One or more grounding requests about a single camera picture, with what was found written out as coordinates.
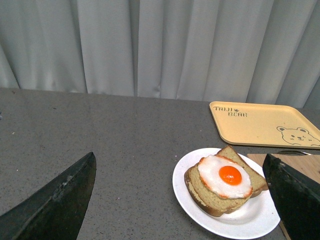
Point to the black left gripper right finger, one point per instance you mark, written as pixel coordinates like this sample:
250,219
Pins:
296,198

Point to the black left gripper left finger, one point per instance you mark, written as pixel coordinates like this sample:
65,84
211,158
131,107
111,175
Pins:
57,210

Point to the white round plate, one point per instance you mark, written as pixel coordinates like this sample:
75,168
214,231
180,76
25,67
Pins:
255,219

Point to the bamboo cutting board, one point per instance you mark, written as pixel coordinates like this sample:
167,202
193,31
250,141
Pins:
307,164

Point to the bread slice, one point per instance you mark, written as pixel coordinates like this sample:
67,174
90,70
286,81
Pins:
258,182
207,200

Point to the fried egg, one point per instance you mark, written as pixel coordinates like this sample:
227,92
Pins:
224,177

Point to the yellow bear tray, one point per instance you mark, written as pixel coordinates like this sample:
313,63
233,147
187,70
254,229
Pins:
265,125

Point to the bottom bread slice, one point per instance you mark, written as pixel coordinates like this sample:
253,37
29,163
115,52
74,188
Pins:
207,200

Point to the grey curtain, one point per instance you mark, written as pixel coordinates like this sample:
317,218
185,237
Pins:
250,51

